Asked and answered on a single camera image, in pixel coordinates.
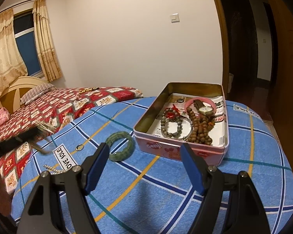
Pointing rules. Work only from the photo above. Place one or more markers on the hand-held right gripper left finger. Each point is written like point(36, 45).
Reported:
point(97, 168)

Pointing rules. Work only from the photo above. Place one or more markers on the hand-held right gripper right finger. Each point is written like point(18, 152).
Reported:
point(191, 168)

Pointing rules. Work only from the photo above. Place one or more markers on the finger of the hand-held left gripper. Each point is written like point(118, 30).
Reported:
point(17, 139)

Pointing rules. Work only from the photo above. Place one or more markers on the pink tin box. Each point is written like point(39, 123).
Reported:
point(175, 151)

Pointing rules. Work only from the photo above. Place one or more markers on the silver bangle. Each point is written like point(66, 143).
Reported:
point(188, 134)

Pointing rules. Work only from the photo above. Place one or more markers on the pink bangle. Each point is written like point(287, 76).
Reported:
point(189, 103)

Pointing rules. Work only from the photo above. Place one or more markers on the blue checked tablecloth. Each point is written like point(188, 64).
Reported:
point(161, 195)

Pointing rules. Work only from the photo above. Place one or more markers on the striped pillow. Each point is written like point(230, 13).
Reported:
point(36, 93)

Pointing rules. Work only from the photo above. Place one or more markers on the cream wooden headboard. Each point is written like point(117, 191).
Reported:
point(17, 87)

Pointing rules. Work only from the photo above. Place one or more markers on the red patterned bed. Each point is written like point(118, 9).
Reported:
point(58, 104)

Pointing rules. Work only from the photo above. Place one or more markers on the gold item on quilt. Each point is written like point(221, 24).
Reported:
point(88, 90)

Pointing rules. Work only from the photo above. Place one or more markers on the beige patterned curtain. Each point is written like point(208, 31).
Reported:
point(3, 53)
point(47, 43)

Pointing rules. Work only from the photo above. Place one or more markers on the window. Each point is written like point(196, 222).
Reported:
point(26, 46)

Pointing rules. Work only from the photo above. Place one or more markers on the white waste bin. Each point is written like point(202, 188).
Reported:
point(231, 82)

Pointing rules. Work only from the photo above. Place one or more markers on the brown wooden door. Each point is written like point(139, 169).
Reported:
point(290, 78)

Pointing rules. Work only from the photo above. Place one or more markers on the dark curtain rod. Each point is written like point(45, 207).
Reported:
point(19, 4)

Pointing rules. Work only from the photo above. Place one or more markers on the brown wooden door frame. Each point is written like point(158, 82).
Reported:
point(223, 41)

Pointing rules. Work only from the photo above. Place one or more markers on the white light switch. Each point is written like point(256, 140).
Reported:
point(174, 17)

